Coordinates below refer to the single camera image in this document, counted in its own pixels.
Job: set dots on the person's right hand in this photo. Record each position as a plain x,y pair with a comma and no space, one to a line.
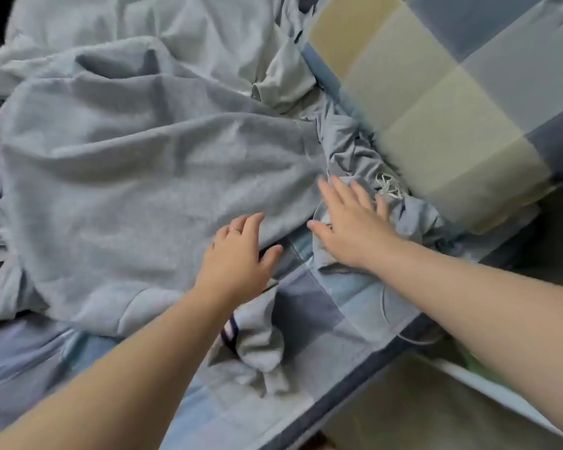
357,234

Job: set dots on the person's left hand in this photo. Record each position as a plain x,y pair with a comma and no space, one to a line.
235,267

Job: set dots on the grey striped zip hoodie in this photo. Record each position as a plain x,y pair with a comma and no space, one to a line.
141,182

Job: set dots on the white hoodie with blue letters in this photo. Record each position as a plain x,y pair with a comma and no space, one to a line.
122,28

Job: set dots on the person's left forearm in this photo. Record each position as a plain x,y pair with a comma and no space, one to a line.
113,389

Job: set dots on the person's right forearm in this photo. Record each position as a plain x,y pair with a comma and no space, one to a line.
488,323

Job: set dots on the bed with plaid sheet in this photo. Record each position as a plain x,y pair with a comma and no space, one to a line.
342,309

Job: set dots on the blue-grey garment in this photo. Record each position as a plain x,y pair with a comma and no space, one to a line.
352,150

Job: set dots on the plaid pillow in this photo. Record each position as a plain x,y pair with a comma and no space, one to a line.
450,89

